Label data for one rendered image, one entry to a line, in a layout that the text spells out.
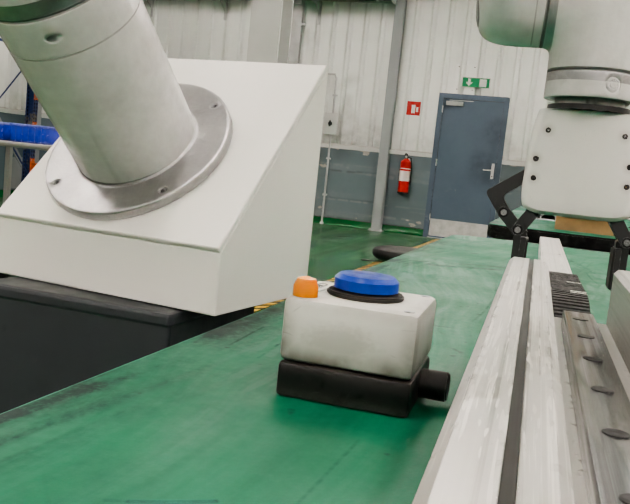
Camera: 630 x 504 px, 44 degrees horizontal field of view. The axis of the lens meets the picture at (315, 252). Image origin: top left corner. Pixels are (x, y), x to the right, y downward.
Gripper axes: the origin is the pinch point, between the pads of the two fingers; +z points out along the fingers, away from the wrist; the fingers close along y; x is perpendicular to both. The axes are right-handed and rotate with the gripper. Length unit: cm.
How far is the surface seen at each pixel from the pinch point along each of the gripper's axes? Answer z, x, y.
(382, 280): -1.2, 32.8, 11.7
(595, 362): 0.4, 39.1, -0.2
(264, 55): -95, -570, 244
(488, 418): -2, 61, 4
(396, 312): 0.1, 35.2, 10.3
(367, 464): 6.1, 43.2, 9.6
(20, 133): -7, -290, 276
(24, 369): 14, 18, 46
